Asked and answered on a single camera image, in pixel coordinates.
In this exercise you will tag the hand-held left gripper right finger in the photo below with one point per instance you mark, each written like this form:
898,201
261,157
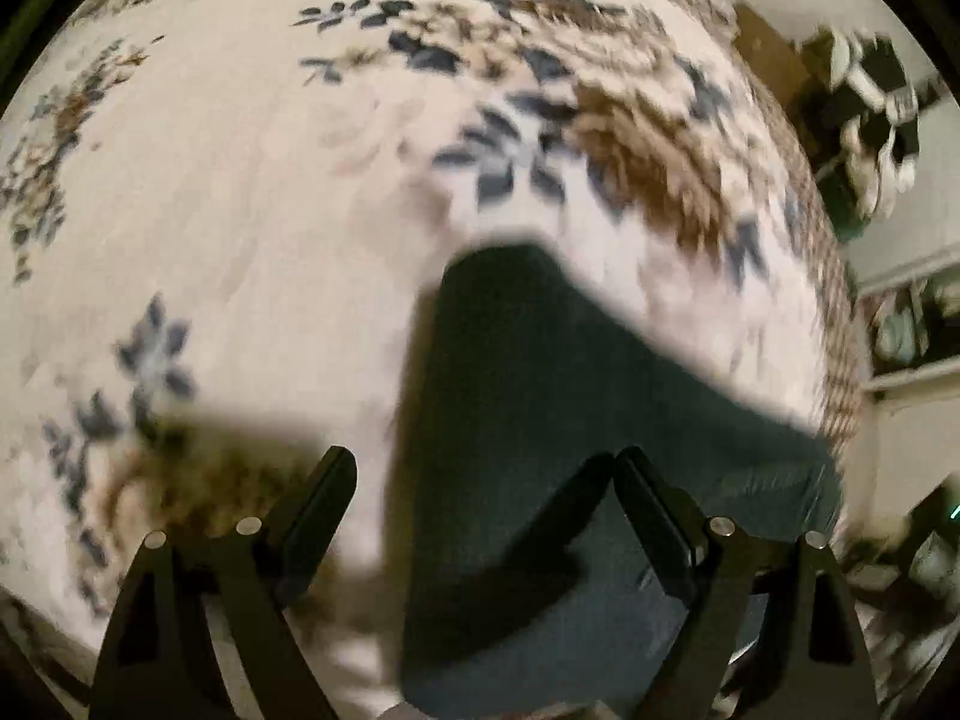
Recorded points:
652,517

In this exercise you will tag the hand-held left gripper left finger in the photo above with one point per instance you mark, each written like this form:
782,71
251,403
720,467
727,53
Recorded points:
315,525

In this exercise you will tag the blue denim pants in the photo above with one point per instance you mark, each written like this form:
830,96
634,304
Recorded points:
540,390

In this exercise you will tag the floral quilt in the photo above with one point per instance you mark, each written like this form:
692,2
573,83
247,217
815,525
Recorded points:
247,240

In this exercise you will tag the white wardrobe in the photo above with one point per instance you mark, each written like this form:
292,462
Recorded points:
911,315

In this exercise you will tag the large cardboard box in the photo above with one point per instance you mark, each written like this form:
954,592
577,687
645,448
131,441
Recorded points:
769,45

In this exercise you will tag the black and white jacket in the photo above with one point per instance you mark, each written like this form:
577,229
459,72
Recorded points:
881,75

